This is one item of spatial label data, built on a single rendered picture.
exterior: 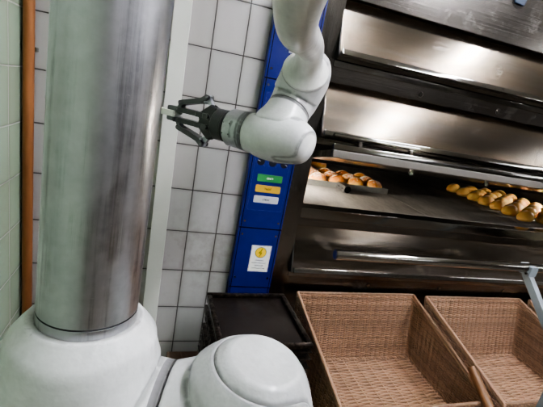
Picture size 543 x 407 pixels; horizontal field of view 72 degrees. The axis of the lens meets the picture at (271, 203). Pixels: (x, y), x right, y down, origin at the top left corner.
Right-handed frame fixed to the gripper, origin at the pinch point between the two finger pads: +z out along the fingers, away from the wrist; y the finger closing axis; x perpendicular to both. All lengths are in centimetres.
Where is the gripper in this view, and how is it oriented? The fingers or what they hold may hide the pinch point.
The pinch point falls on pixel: (168, 111)
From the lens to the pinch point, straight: 104.6
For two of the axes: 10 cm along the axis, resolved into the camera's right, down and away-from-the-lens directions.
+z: -8.5, -2.9, 4.5
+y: -1.8, 9.5, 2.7
